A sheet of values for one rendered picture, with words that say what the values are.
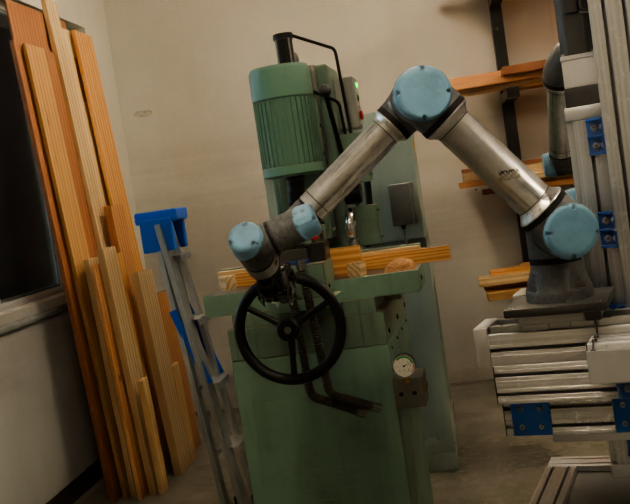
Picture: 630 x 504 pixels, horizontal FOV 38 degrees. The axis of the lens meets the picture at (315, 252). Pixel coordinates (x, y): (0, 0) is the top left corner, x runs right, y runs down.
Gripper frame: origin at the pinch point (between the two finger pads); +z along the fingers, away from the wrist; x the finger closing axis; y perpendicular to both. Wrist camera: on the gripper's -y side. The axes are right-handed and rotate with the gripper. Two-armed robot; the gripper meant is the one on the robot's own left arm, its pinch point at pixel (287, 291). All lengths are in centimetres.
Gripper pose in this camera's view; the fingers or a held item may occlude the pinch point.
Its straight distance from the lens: 226.9
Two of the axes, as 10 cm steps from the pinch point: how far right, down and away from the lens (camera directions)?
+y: 0.5, 8.9, -4.5
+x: 9.7, -1.5, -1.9
